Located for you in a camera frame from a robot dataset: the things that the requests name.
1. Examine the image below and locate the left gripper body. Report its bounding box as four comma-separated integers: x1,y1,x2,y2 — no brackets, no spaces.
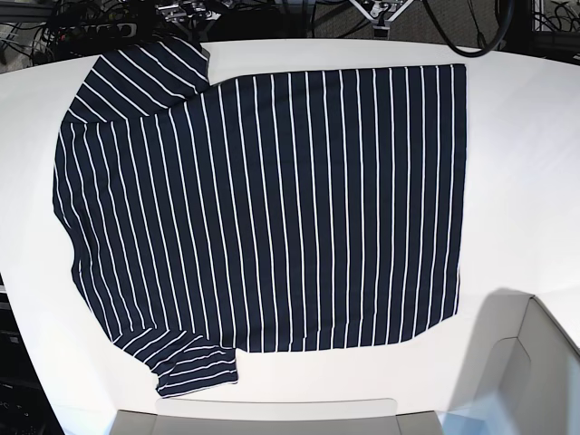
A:
349,0,413,30

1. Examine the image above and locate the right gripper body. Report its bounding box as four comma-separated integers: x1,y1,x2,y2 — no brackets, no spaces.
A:
156,1,221,23

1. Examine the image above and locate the navy white striped T-shirt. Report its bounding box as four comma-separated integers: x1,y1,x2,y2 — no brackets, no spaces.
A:
53,38,467,398

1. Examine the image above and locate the black power strip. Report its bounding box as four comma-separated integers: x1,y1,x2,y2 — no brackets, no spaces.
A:
62,23,138,39

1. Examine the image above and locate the grey plastic bin right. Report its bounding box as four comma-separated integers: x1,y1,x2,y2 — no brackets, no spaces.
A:
470,297,579,434

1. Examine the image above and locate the grey plastic bin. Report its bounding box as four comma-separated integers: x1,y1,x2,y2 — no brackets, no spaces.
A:
110,399,443,434
470,297,579,434

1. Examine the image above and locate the grey plastic bin front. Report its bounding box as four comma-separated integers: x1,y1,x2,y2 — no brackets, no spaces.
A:
110,399,443,434

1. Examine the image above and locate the thick black cable loop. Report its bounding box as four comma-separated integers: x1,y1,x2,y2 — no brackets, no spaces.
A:
421,0,511,57

